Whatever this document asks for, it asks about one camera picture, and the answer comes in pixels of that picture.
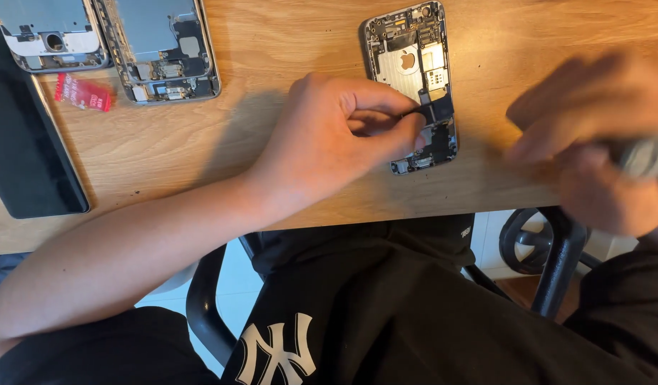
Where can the person's right fingers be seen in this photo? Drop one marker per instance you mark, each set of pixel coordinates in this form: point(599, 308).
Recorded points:
point(559, 101)

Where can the black shorts with white logo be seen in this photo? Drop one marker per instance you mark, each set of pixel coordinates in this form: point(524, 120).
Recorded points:
point(393, 315)

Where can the phone chassis with round hole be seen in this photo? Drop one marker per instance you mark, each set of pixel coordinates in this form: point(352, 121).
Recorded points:
point(50, 37)

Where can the person's left hand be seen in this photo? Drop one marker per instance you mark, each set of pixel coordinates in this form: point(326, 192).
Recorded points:
point(313, 139)

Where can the large opened grey phone chassis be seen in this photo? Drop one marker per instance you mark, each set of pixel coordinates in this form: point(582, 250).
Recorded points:
point(157, 48)

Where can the black tablet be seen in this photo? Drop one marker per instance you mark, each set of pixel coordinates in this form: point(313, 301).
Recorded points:
point(24, 139)

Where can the small black phone component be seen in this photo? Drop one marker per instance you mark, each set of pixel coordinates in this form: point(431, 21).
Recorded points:
point(438, 109)

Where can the person's right hand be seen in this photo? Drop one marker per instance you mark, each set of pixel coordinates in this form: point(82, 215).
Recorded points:
point(585, 133)

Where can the red foil packet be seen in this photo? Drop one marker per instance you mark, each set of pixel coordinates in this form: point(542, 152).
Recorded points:
point(82, 93)

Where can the dark quilted cloth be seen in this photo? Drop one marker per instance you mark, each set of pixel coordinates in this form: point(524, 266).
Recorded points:
point(2, 272)

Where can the silver metal tool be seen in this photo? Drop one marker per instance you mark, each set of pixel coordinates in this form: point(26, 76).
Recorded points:
point(647, 158)

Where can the black round wheel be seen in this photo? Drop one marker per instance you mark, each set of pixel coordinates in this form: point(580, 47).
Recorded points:
point(521, 240)

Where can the opened silver phone chassis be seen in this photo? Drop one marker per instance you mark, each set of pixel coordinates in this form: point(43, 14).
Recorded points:
point(406, 59)

